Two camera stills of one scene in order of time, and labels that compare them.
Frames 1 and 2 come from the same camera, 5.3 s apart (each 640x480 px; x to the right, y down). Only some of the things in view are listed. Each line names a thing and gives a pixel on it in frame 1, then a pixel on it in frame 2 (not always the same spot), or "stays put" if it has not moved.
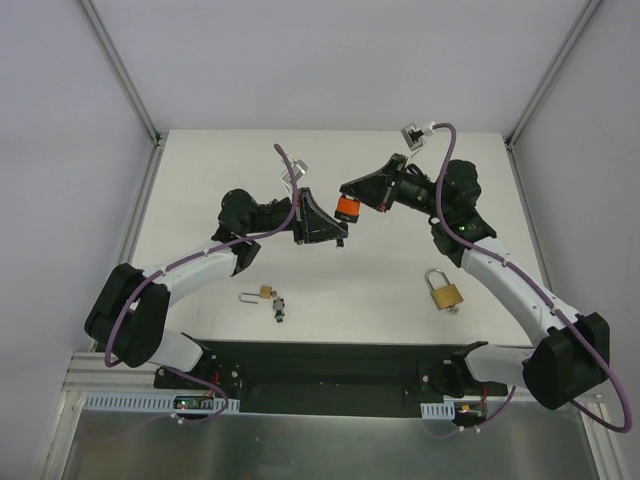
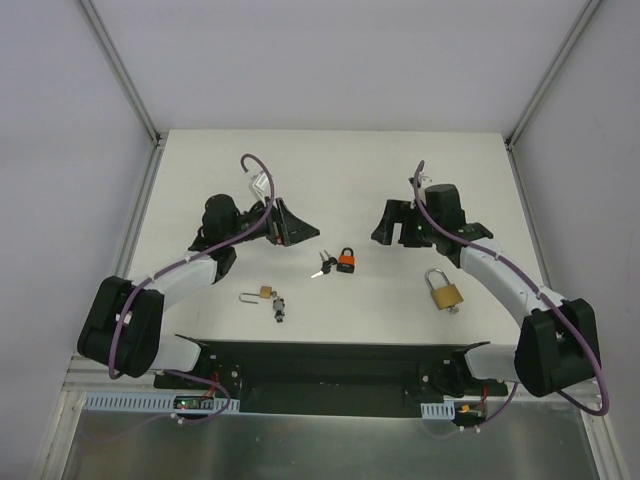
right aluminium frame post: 550,73 stays put
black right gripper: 391,180 to 405,225
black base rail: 333,376 stays put
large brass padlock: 445,296 stays put
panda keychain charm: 279,305 stays put
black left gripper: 299,216 to 278,223
